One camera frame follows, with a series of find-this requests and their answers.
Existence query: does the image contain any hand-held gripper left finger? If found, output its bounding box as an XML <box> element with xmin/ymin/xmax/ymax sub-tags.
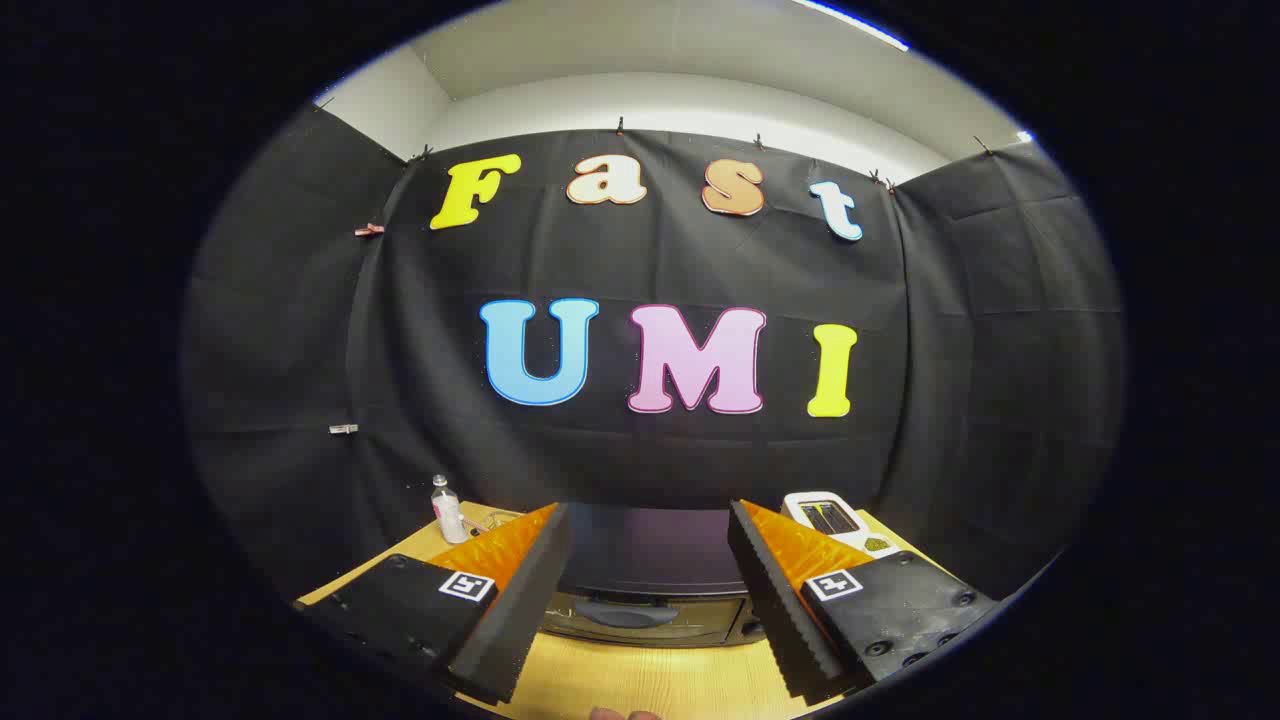
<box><xmin>293</xmin><ymin>502</ymin><xmax>573</xmax><ymax>706</ymax></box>

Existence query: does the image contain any cream white toaster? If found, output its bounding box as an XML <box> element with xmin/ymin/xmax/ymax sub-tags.
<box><xmin>782</xmin><ymin>490</ymin><xmax>881</xmax><ymax>558</ymax></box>

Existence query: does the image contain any black backdrop cloth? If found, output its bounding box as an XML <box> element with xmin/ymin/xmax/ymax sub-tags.
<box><xmin>183</xmin><ymin>105</ymin><xmax>1126</xmax><ymax>601</ymax></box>

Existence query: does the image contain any small white bottle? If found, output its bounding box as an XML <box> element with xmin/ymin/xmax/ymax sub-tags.
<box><xmin>431</xmin><ymin>474</ymin><xmax>468</xmax><ymax>545</ymax></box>

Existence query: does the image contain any black toaster oven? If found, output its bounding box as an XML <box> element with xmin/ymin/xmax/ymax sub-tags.
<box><xmin>545</xmin><ymin>503</ymin><xmax>768</xmax><ymax>649</ymax></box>

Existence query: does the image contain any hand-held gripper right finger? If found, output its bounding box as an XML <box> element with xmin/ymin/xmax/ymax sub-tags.
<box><xmin>727</xmin><ymin>499</ymin><xmax>1001</xmax><ymax>704</ymax></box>

